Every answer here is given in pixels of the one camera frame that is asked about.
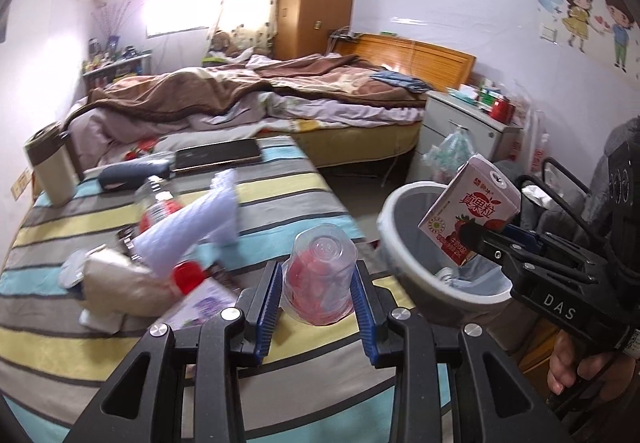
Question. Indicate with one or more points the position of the red mug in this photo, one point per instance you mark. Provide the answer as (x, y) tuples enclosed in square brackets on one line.
[(500, 109)]

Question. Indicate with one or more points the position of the white bag with red print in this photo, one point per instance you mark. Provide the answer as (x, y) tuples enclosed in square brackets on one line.
[(530, 143)]

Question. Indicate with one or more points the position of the brown blanket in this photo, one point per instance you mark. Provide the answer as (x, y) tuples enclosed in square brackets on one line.
[(200, 90)]

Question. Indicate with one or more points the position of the dark flat laptop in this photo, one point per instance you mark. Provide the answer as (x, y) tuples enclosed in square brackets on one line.
[(217, 154)]

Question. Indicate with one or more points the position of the person's right hand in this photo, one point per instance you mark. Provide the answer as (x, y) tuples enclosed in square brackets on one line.
[(565, 363)]

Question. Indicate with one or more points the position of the beige paper bag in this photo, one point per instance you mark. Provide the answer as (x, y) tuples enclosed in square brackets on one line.
[(120, 283)]

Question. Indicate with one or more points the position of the clear plastic cup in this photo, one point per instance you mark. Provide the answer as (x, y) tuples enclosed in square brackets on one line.
[(317, 273)]

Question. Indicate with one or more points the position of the cluttered white shelf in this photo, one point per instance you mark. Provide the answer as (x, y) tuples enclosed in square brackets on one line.
[(112, 65)]

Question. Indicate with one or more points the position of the bright window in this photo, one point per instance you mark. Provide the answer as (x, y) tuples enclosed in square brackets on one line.
[(180, 13)]

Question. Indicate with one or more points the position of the cartoon couple wall sticker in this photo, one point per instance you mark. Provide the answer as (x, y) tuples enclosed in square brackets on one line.
[(595, 15)]

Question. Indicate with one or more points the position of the grey waste bin with liner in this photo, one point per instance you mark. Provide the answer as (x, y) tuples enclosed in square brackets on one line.
[(400, 223)]

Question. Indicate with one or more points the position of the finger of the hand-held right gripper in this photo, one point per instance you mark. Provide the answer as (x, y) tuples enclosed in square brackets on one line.
[(492, 245), (522, 237)]

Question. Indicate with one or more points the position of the clear plastic bag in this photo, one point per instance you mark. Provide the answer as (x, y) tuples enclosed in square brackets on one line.
[(447, 153)]

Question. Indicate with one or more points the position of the white nightstand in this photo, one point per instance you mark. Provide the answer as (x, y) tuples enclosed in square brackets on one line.
[(450, 118)]

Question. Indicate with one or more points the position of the wooden headboard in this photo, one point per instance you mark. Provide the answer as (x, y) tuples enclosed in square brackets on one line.
[(425, 60)]

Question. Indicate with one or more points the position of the dark blue pouch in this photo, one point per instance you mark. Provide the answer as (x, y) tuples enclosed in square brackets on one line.
[(130, 175)]

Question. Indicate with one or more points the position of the white foam net sleeve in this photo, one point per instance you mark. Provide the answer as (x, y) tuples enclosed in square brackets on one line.
[(200, 223)]

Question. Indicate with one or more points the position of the folded blue cloth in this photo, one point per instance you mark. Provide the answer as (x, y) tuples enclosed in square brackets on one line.
[(400, 80)]

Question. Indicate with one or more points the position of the green tissue pack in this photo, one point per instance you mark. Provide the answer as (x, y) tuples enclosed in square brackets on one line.
[(462, 93)]

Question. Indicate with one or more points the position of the clear bottle with red cap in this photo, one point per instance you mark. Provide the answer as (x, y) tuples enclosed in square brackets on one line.
[(157, 203)]

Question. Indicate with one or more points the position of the beige thermos jug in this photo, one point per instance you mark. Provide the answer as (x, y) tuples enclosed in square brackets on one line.
[(52, 168)]

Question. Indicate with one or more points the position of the striped bedsheet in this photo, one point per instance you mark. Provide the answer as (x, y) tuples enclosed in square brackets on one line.
[(280, 193)]

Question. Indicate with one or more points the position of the white wall switch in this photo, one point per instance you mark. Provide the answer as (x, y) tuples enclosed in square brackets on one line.
[(548, 32)]

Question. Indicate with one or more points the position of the wooden bed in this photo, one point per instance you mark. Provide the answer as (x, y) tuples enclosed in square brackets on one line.
[(350, 135)]

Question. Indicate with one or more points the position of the pink strawberry milk carton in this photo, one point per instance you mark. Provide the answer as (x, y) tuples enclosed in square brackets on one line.
[(470, 208)]

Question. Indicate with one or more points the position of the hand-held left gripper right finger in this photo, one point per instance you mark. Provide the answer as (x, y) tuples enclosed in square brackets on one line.
[(362, 318)]

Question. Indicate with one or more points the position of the white foil lid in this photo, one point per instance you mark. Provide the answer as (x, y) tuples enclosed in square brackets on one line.
[(75, 268)]

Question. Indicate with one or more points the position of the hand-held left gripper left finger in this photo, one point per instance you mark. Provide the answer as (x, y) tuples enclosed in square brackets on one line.
[(265, 310)]

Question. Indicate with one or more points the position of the dried branch decoration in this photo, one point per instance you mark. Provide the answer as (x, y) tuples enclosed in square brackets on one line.
[(114, 18)]

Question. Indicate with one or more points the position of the brown teddy bear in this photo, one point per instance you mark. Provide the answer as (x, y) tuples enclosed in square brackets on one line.
[(221, 42)]

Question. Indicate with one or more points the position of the purple snack packet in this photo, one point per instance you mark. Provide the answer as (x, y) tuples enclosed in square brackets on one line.
[(205, 305)]

